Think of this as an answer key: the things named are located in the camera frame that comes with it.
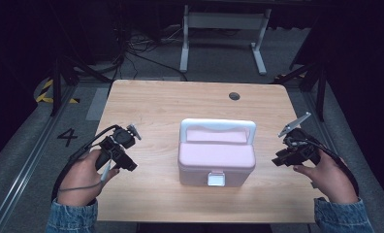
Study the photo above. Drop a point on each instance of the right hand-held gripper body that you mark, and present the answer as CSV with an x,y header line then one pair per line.
x,y
301,150

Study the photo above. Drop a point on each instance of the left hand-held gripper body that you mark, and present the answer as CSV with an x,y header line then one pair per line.
x,y
115,145

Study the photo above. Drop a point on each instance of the person's right hand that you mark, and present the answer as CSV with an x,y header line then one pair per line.
x,y
330,179

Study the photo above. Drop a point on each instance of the person's left hand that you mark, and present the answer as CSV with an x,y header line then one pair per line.
x,y
80,178

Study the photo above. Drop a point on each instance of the grey floor tape patch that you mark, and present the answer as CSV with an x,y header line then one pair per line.
x,y
98,103

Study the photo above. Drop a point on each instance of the black tripod stand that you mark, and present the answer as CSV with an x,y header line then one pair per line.
x,y
313,77
64,74

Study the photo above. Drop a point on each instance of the yellow black floor tape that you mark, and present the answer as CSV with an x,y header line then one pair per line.
x,y
46,93

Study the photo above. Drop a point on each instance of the white metal table frame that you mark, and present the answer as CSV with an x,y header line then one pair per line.
x,y
225,21

